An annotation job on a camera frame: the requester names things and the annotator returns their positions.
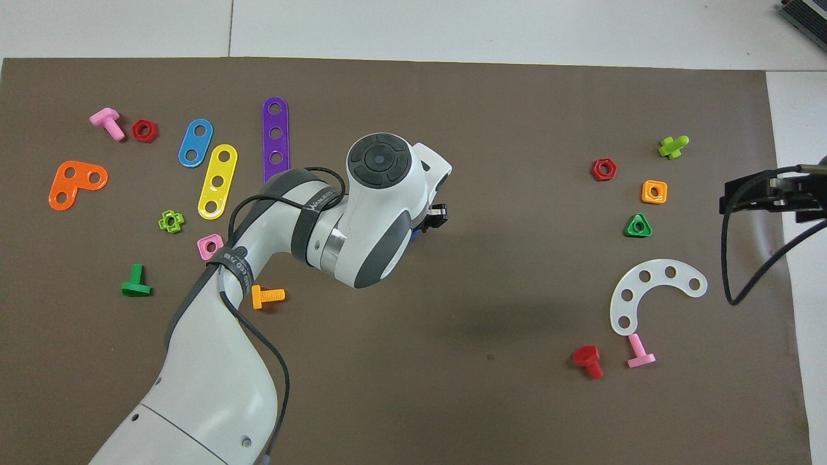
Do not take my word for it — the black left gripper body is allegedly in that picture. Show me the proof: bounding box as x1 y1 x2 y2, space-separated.
421 202 449 234

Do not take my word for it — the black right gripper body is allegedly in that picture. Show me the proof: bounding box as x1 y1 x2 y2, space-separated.
772 169 827 223

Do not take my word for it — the lime cross-head plastic screw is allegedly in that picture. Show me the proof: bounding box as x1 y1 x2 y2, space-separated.
658 135 690 160

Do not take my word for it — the green triangular plastic nut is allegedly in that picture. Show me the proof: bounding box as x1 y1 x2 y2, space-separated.
623 212 653 238

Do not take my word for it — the pink plastic screw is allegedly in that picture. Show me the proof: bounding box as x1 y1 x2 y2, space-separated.
626 333 656 369
89 107 126 142

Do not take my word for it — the orange plastic screw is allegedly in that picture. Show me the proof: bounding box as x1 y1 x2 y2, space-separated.
252 285 286 310

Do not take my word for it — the red hex-head plastic screw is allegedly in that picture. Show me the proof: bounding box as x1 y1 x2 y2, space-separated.
572 345 605 380

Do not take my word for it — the pink square plastic nut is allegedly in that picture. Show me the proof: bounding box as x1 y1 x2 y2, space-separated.
196 233 225 262

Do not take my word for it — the green plastic screw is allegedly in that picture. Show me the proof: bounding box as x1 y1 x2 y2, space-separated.
121 263 152 298

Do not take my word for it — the white curved five-hole strip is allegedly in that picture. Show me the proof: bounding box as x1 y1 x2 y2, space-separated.
609 259 709 336

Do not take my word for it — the brown table mat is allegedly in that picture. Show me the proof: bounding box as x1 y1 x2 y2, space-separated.
0 57 813 465

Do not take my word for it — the purple four-hole plastic strip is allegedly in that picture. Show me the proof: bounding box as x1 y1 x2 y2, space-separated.
262 97 291 185

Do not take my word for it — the black ribbed device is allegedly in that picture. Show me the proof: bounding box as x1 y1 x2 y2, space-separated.
777 0 827 36

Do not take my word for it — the yellow three-hole plastic strip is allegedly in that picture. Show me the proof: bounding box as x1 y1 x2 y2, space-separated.
197 143 238 221

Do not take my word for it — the blue two-hole plastic strip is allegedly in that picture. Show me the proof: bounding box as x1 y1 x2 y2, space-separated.
178 118 214 169

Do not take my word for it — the orange three-hole angled plate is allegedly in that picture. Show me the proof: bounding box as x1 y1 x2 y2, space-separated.
48 160 109 212

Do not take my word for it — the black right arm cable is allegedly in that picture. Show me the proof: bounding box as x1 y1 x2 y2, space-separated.
720 165 827 306

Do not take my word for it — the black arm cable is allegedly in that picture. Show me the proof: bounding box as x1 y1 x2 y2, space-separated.
216 166 353 465
720 165 827 306

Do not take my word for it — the black velcro cable strap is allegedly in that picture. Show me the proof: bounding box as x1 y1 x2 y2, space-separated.
207 244 254 293
289 183 344 262

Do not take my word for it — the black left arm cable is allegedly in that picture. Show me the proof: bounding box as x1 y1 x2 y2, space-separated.
216 166 353 465

